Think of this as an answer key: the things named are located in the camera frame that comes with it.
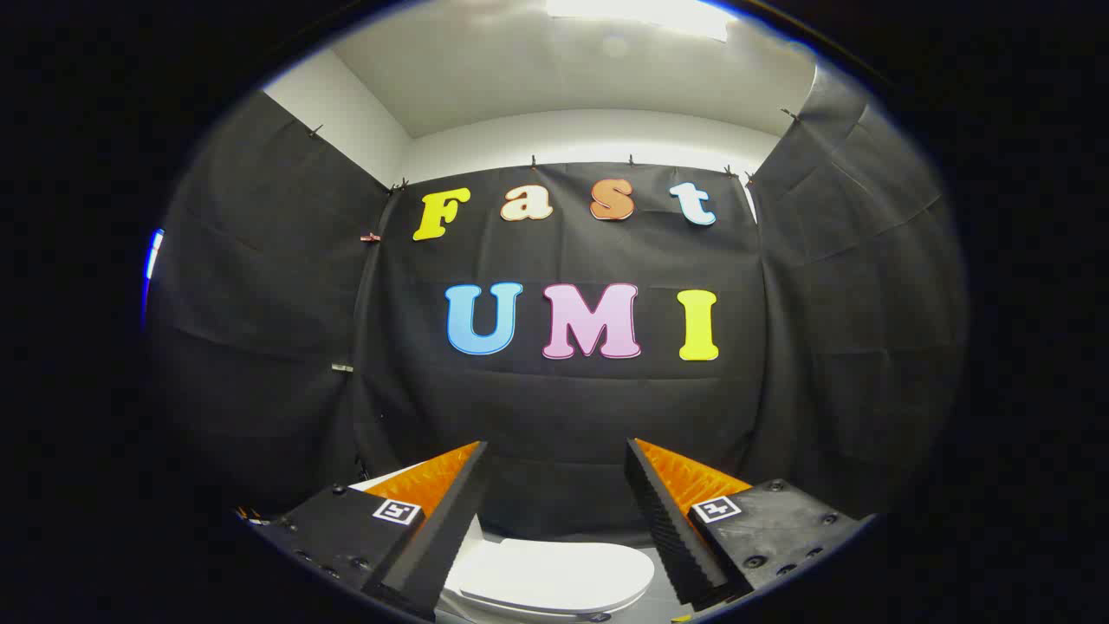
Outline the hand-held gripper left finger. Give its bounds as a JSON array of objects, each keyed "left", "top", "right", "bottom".
[{"left": 245, "top": 440, "right": 491, "bottom": 622}]

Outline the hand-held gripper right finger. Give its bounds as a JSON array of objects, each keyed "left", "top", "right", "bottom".
[{"left": 625, "top": 438, "right": 877, "bottom": 613}]

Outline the white toilet lid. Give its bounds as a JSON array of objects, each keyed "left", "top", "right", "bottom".
[{"left": 457, "top": 537, "right": 657, "bottom": 618}]

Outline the white ceramic toilet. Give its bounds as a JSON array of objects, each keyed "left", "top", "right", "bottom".
[{"left": 349, "top": 464, "right": 659, "bottom": 623}]

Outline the black backdrop cloth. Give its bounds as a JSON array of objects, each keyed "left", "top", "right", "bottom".
[{"left": 146, "top": 65, "right": 968, "bottom": 543}]

